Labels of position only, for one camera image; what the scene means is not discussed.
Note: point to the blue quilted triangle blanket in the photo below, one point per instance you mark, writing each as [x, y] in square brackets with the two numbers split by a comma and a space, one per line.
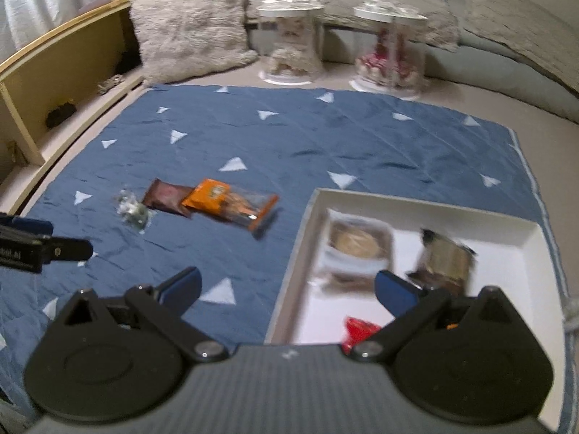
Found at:
[86, 348]

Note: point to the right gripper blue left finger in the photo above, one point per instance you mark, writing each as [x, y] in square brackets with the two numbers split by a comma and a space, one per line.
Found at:
[181, 291]

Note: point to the clear case pink doll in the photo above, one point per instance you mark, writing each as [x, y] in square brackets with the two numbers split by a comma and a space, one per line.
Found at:
[389, 56]

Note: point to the wooden bedside shelf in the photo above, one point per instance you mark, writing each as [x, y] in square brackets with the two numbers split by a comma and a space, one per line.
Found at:
[57, 87]

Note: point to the clear pastry cake packet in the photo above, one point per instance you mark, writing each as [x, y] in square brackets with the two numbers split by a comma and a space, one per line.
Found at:
[351, 252]

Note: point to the grey folded duvet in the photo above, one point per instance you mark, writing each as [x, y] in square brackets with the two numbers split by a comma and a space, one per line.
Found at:
[490, 67]

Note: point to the fluffy white pillow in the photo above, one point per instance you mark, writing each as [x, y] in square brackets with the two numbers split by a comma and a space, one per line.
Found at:
[181, 39]

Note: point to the brown chocolate packet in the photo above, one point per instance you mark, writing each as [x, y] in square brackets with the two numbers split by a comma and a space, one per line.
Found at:
[167, 197]

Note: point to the dark brownie cake packet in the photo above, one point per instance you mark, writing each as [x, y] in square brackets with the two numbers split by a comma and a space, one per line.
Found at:
[443, 263]

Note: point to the red snack packet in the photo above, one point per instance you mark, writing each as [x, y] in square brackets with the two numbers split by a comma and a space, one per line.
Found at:
[356, 331]

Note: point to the clear case white doll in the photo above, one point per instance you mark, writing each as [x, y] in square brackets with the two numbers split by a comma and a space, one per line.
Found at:
[289, 41]

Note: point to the clear green candy packet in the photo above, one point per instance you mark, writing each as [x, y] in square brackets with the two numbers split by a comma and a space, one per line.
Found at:
[132, 211]

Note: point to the beige quilted pillow right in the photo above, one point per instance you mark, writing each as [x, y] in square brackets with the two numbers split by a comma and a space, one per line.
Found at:
[530, 31]

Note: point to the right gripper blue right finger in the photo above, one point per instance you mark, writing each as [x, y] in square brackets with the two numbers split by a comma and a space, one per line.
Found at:
[395, 294]

